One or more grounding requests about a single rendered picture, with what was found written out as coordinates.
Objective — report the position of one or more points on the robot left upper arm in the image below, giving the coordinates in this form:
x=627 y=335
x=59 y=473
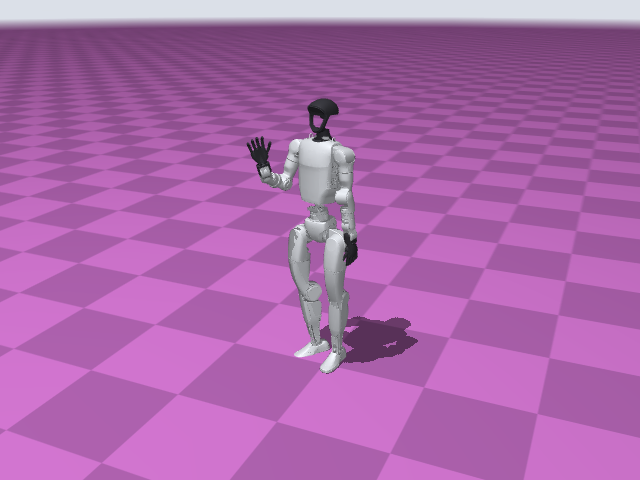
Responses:
x=344 y=157

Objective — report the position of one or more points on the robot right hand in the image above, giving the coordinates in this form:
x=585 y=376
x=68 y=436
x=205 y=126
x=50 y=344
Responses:
x=260 y=154

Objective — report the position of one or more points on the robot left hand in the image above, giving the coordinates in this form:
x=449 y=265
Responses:
x=351 y=249

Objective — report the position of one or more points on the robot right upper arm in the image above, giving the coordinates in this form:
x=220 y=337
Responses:
x=291 y=165

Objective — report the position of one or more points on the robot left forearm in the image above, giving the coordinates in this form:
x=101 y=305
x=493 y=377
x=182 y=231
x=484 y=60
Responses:
x=348 y=219

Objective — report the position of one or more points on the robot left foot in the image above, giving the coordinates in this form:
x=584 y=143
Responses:
x=332 y=361

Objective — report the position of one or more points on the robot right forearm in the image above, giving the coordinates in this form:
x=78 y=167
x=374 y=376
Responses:
x=274 y=180

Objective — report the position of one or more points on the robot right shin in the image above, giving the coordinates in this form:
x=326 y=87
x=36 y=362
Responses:
x=312 y=315

